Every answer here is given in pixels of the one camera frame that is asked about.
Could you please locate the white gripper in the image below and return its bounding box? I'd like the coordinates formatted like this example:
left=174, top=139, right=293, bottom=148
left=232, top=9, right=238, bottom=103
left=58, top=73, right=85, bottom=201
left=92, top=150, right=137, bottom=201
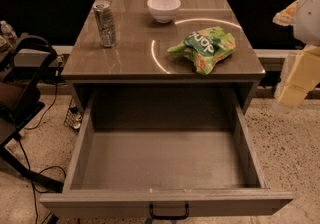
left=273, top=0, right=320, bottom=113

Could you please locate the silver redbull can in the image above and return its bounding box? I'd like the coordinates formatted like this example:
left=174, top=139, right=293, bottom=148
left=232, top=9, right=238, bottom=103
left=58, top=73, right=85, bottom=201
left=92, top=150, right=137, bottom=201
left=93, top=1, right=117, bottom=48

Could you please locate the open grey top drawer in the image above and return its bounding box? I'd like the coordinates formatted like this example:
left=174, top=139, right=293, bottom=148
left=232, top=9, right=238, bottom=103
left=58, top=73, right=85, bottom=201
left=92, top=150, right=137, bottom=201
left=40, top=87, right=293, bottom=218

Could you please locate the green chip bag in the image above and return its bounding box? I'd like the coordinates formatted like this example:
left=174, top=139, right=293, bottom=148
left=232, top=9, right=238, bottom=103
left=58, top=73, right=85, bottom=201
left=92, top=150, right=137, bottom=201
left=167, top=26, right=236, bottom=75

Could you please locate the white bowl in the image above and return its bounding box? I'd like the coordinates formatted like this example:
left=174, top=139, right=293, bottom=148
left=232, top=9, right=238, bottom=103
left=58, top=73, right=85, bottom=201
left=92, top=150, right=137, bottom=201
left=147, top=0, right=181, bottom=23

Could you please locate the grey wooden cabinet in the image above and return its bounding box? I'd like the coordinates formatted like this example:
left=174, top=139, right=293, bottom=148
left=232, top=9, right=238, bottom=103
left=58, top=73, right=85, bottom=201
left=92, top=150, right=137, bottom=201
left=62, top=0, right=265, bottom=109

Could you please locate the plastic water bottle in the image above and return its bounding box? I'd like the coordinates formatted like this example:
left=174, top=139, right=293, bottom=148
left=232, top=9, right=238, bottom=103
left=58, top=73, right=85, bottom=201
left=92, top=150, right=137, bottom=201
left=0, top=20, right=18, bottom=45

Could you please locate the black drawer handle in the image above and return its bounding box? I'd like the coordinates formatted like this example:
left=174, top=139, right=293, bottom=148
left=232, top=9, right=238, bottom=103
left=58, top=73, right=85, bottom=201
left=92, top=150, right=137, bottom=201
left=149, top=203, right=190, bottom=220

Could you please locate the black floor cable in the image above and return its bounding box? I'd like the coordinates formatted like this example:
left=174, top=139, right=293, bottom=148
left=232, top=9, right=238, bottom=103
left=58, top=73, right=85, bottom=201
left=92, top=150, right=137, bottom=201
left=13, top=67, right=68, bottom=224

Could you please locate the black stand frame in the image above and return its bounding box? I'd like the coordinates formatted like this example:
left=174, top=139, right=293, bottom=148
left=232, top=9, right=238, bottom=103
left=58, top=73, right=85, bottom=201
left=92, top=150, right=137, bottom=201
left=0, top=33, right=63, bottom=193

